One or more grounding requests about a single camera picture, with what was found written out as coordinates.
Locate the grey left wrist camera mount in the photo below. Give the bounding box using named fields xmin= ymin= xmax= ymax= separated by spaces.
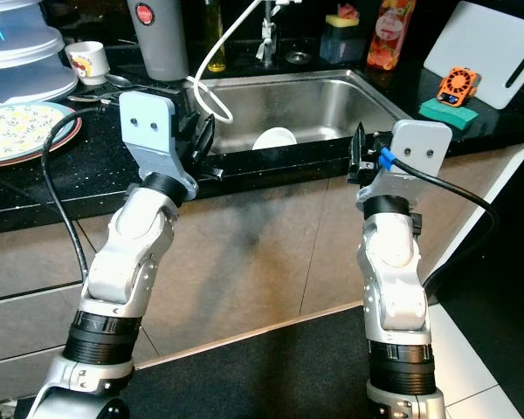
xmin=118 ymin=91 xmax=200 ymax=197

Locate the steel spoon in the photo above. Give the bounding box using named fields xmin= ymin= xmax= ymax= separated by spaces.
xmin=100 ymin=72 xmax=134 ymax=88
xmin=65 ymin=87 xmax=123 ymax=106

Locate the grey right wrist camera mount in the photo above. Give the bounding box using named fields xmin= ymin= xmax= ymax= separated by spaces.
xmin=354 ymin=120 xmax=453 ymax=210

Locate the white hose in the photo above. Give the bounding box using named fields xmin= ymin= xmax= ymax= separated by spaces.
xmin=188 ymin=0 xmax=267 ymax=121

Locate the white printed mug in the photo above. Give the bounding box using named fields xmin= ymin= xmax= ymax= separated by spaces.
xmin=65 ymin=41 xmax=107 ymax=86

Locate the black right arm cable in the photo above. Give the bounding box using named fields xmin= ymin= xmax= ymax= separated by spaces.
xmin=380 ymin=144 xmax=503 ymax=289

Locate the black floor mat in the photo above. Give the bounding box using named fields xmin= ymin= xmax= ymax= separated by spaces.
xmin=17 ymin=301 xmax=376 ymax=419

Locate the beige base cabinet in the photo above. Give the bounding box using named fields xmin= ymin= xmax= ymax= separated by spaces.
xmin=0 ymin=144 xmax=512 ymax=402

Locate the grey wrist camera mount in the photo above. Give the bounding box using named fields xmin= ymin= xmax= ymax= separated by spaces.
xmin=354 ymin=120 xmax=453 ymax=210
xmin=118 ymin=91 xmax=200 ymax=197

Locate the orange dish soap bottle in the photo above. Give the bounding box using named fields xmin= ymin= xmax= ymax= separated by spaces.
xmin=365 ymin=0 xmax=417 ymax=71

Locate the yellow sponge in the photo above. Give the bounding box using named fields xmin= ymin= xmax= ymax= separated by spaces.
xmin=326 ymin=13 xmax=361 ymax=29

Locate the stainless steel sink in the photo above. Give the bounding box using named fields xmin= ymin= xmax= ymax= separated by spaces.
xmin=188 ymin=68 xmax=429 ymax=162

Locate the green sponge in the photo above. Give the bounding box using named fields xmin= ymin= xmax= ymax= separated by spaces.
xmin=419 ymin=94 xmax=477 ymax=132

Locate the white cutting board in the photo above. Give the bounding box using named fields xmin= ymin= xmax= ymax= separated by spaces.
xmin=422 ymin=0 xmax=524 ymax=110

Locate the yellow oil bottle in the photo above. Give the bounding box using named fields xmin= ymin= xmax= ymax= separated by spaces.
xmin=203 ymin=0 xmax=228 ymax=73

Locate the taped faucet with white head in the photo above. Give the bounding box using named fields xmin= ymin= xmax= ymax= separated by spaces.
xmin=253 ymin=0 xmax=298 ymax=66

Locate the dark sponge holder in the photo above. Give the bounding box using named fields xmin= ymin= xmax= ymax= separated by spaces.
xmin=319 ymin=17 xmax=368 ymax=64

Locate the white bowl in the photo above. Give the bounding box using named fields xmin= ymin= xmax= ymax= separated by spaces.
xmin=252 ymin=127 xmax=298 ymax=151

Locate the grey tumbler with red logo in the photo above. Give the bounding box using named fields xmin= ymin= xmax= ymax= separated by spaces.
xmin=127 ymin=0 xmax=190 ymax=81

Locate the white stacked kitchen appliance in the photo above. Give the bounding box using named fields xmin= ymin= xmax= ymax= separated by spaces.
xmin=0 ymin=0 xmax=79 ymax=110

